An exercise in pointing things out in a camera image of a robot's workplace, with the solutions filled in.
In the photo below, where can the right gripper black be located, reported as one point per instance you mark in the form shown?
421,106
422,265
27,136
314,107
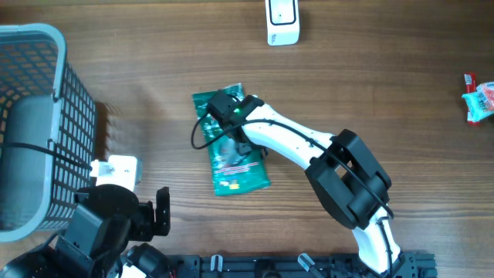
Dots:
245,148

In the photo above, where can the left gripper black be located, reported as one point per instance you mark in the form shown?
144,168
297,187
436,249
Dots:
146,226

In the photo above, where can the green 3M gloves packet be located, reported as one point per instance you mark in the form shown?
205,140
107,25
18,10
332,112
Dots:
249,176

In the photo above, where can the white wet wipes pack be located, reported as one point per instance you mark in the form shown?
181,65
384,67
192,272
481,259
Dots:
476,103

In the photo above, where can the red Nescafe stick sachet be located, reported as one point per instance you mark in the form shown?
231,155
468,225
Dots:
470,87

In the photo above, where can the pink tissue packet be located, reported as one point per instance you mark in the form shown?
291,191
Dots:
486,91

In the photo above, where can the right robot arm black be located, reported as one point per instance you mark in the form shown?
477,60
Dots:
347,179

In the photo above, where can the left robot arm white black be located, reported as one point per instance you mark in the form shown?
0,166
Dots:
110,233

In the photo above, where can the white barcode scanner box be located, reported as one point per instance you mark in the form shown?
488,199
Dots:
282,22

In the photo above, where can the grey plastic lattice basket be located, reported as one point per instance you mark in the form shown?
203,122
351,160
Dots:
48,131

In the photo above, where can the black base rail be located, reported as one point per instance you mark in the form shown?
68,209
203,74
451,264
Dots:
409,265

